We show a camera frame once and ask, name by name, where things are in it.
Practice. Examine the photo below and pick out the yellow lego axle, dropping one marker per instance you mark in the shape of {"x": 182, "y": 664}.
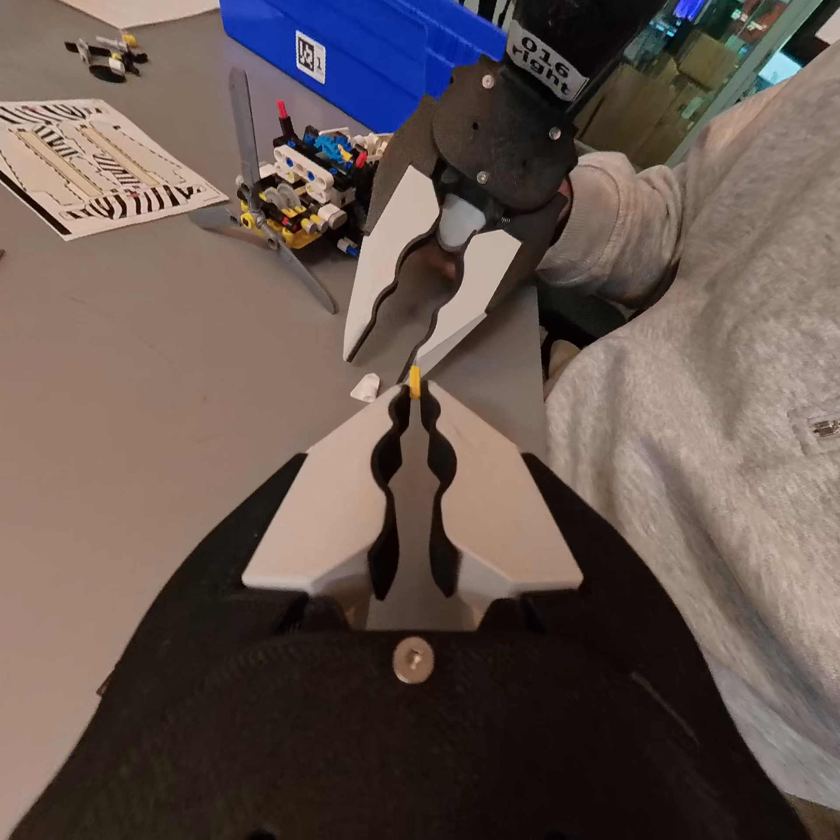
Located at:
{"x": 415, "y": 380}

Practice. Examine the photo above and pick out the person's right forearm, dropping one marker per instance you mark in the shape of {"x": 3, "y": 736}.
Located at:
{"x": 623, "y": 216}

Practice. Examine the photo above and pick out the pile of small lego pieces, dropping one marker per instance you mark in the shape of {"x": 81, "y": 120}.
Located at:
{"x": 108, "y": 69}

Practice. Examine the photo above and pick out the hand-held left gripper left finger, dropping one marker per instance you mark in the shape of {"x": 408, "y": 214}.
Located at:
{"x": 315, "y": 518}

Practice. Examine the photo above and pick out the white printed paper sheet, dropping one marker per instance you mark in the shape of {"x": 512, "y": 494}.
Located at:
{"x": 144, "y": 10}

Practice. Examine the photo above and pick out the zebra striped sticker sheet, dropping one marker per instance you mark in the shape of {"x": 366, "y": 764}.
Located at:
{"x": 98, "y": 164}

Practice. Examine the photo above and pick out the black office chair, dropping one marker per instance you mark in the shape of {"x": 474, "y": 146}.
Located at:
{"x": 584, "y": 315}

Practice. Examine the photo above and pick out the blue storage bin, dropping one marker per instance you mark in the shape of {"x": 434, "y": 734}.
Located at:
{"x": 394, "y": 52}

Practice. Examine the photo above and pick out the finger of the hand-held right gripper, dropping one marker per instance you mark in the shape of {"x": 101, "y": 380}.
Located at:
{"x": 387, "y": 262}
{"x": 482, "y": 282}

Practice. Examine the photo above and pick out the person's right hand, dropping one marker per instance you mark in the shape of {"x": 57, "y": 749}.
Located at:
{"x": 438, "y": 262}

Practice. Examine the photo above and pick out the stack of cardboard boxes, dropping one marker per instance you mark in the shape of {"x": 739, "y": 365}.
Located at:
{"x": 656, "y": 111}

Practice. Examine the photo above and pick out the lego plane model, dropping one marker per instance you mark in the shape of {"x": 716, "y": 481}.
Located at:
{"x": 308, "y": 177}

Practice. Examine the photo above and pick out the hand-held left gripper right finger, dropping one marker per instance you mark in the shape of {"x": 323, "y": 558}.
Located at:
{"x": 512, "y": 518}

